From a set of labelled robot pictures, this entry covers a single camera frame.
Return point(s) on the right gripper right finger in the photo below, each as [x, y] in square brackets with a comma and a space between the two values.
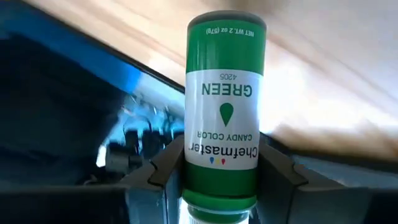
[311, 205]

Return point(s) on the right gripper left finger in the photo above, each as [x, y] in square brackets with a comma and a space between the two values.
[140, 202]

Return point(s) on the green food colouring bottle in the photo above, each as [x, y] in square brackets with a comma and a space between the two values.
[224, 93]

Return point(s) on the black aluminium table frame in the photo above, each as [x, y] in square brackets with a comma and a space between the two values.
[155, 74]

